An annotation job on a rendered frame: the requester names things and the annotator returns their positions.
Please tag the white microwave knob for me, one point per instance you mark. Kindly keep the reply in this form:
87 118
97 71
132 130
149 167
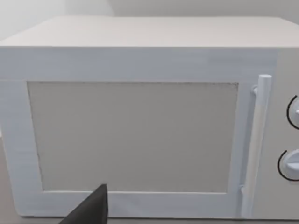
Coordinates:
294 112
289 164

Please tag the pale microwave oven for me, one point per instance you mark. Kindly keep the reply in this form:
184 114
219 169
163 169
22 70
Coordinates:
149 32

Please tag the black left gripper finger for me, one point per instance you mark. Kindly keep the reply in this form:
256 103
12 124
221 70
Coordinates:
93 207

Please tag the white microwave door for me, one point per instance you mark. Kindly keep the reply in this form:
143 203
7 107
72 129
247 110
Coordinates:
130 135

